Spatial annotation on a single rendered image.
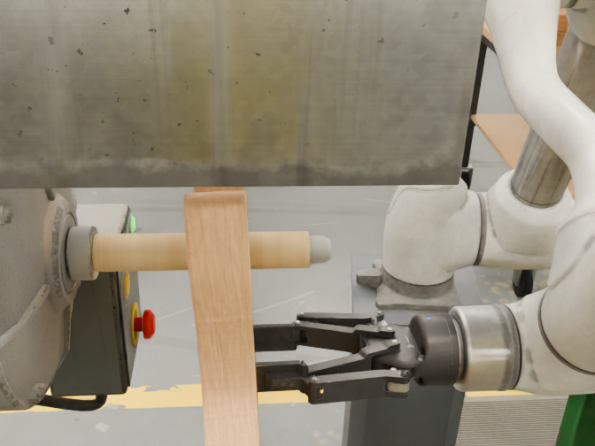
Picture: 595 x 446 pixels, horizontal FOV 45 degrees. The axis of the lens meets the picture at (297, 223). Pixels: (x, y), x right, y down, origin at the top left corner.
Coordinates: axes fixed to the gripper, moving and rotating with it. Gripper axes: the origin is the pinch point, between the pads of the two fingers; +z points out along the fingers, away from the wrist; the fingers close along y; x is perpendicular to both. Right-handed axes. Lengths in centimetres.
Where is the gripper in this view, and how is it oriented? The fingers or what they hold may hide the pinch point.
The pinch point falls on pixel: (258, 357)
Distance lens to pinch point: 75.4
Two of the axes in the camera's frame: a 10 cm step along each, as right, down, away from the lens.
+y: -0.9, -3.6, 9.3
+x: 0.1, -9.3, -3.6
